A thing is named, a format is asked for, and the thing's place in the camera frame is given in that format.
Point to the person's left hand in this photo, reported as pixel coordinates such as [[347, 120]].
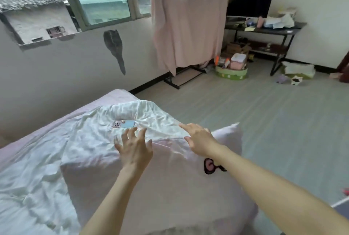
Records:
[[135, 155]]

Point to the person's right hand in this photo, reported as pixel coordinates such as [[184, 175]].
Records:
[[201, 140]]

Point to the person's right thumb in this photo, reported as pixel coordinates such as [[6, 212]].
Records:
[[188, 140]]

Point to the person's left little finger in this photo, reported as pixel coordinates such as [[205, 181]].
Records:
[[117, 144]]

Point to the person's left middle finger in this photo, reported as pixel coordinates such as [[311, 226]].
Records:
[[131, 136]]

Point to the person's left thumb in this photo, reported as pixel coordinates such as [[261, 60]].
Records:
[[150, 148]]

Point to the person's right forearm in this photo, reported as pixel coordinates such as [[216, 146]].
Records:
[[275, 188]]

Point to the person's left forearm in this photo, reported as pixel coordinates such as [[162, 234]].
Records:
[[114, 202]]

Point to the light blue smartphone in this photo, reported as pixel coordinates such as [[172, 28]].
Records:
[[128, 124]]

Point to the pink pillow with cartoon print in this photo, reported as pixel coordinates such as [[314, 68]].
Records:
[[174, 188]]

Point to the white crumpled blanket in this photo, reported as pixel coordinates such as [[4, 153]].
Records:
[[68, 155]]

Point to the black clothes rack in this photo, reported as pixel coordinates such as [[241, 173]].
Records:
[[182, 75]]

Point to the pink bed sheet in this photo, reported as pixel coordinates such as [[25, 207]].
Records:
[[41, 131]]

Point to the green round storage box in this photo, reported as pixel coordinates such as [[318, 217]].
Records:
[[231, 72]]

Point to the pink and white container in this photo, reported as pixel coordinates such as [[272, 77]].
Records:
[[238, 61]]

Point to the cardboard box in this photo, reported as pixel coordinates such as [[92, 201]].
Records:
[[235, 49]]

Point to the purple small toy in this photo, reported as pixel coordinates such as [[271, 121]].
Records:
[[281, 79]]

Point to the pink cloth on rack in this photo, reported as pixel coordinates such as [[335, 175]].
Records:
[[188, 22]]

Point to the black and white plush toy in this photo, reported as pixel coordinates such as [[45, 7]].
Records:
[[296, 80]]

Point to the black tv stand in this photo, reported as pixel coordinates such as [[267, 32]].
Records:
[[270, 41]]

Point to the white cushion pet bed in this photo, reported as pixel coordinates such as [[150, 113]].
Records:
[[298, 70]]

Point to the pink bottle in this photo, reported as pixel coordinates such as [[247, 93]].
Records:
[[260, 21]]

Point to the black television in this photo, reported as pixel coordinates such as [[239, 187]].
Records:
[[249, 1]]

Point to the pile of white papers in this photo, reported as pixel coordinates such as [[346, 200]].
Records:
[[280, 19]]

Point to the window with green frame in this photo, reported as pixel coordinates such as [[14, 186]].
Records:
[[76, 5]]

